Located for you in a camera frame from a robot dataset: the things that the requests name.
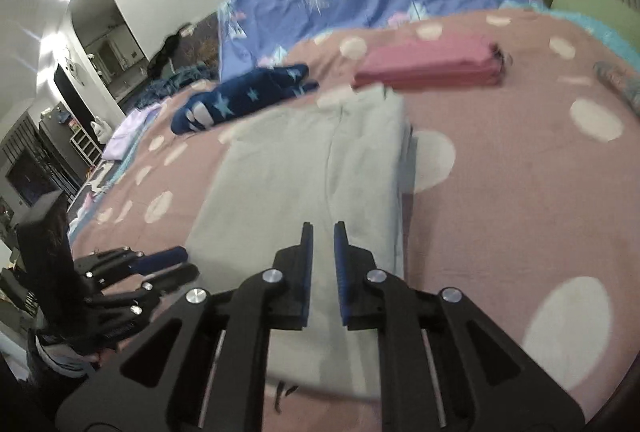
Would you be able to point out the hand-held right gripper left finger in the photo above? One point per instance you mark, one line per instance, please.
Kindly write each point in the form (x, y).
(306, 272)

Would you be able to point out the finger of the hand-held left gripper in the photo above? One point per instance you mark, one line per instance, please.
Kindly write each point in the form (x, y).
(165, 256)
(175, 274)

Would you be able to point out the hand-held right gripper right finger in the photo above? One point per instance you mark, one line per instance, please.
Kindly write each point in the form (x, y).
(341, 272)

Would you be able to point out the grey small garment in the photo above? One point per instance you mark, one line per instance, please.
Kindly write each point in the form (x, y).
(300, 172)

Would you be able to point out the folded pink clothes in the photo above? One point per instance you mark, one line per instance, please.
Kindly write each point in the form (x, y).
(430, 62)

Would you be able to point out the black television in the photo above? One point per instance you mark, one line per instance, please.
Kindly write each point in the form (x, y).
(30, 179)

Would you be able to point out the dark shelf unit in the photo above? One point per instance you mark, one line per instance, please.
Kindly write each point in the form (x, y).
(70, 137)

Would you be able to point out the lavender cloth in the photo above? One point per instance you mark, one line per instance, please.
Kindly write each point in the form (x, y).
(127, 132)

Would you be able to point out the dark plaid cloth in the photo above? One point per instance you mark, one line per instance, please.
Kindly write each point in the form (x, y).
(170, 85)

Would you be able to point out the navy star-print garment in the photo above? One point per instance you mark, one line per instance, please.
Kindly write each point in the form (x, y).
(240, 97)

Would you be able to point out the black hanging garment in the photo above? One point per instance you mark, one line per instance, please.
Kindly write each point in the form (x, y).
(165, 55)

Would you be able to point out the brown headboard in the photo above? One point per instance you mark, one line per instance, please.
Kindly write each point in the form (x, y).
(200, 42)

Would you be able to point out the folded floral cloth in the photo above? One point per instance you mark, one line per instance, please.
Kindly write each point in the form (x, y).
(625, 85)

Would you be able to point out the green pillow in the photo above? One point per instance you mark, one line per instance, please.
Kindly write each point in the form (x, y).
(585, 2)

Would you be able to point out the arched wall mirror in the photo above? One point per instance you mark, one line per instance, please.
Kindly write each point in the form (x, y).
(107, 37)

